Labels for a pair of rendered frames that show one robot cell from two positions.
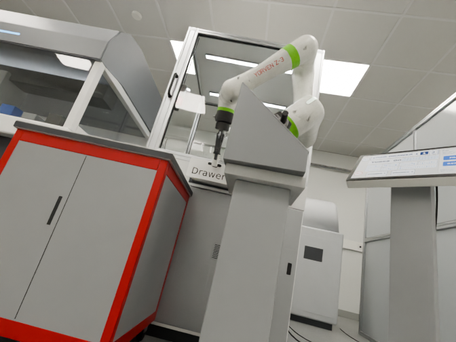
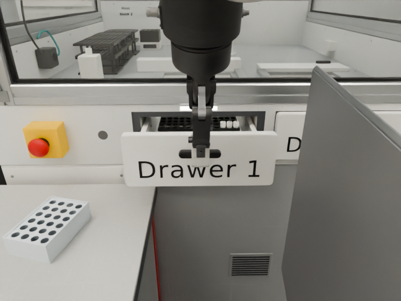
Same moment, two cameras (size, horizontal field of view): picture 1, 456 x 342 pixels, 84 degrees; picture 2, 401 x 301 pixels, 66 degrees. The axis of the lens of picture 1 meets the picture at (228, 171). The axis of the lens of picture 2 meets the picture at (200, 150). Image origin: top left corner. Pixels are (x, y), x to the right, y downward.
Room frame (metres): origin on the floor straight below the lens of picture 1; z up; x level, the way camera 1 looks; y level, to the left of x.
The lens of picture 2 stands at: (0.82, 0.12, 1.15)
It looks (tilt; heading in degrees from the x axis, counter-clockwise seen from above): 26 degrees down; 355
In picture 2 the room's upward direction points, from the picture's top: straight up
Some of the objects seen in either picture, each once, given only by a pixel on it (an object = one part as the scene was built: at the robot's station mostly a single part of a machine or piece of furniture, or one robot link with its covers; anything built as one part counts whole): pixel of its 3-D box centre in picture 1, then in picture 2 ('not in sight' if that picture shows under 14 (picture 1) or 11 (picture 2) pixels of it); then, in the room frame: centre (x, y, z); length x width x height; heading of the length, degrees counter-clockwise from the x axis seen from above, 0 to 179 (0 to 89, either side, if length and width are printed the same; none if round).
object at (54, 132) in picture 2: not in sight; (46, 140); (1.46, 0.40, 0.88); 0.07 x 0.05 x 0.07; 86
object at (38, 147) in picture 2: not in sight; (39, 146); (1.43, 0.40, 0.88); 0.04 x 0.03 x 0.04; 86
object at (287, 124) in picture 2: not in sight; (338, 135); (1.43, -0.25, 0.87); 0.29 x 0.02 x 0.11; 86
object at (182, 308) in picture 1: (207, 261); (208, 192); (1.93, -0.01, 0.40); 1.03 x 0.95 x 0.80; 86
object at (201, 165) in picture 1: (213, 172); (199, 159); (1.35, 0.08, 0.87); 0.29 x 0.02 x 0.11; 86
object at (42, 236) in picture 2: not in sight; (51, 226); (1.29, 0.35, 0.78); 0.12 x 0.08 x 0.04; 161
